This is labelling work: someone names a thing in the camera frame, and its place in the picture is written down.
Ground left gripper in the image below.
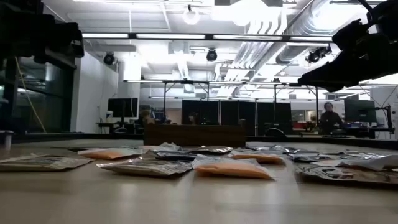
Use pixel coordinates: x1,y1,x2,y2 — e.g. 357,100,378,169
30,14,85,70

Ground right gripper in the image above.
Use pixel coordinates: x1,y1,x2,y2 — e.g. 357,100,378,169
297,32,398,93

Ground beige foil tea packet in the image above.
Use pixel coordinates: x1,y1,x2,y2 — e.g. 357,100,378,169
0,154,94,173

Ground silver foil tea packet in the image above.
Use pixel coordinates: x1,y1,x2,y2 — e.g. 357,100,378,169
189,145,234,156
96,157,194,178

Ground black green tea packet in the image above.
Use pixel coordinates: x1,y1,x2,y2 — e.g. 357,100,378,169
154,150,198,162

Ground black computer monitor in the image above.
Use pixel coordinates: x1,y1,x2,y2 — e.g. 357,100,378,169
108,98,139,118
344,99,377,123

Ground black office chair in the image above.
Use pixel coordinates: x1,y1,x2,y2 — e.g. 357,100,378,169
264,127,287,138

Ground dark background desk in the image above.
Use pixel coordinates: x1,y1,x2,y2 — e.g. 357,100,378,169
95,121,144,135

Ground round ceiling lamp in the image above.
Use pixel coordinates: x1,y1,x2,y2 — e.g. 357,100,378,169
182,4,201,26

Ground brown wooden box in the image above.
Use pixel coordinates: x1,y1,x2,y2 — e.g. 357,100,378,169
143,116,247,148

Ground silver ventilation duct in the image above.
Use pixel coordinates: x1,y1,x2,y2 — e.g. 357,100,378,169
231,0,374,74

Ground yellow cable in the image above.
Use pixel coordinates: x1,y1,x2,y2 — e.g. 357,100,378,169
14,57,47,134

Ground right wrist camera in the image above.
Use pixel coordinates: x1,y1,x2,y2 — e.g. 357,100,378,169
331,19,373,52

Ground white cylindrical post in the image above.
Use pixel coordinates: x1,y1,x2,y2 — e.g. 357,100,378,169
0,130,15,150

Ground black background rig frame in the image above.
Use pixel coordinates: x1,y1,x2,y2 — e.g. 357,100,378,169
123,79,321,136

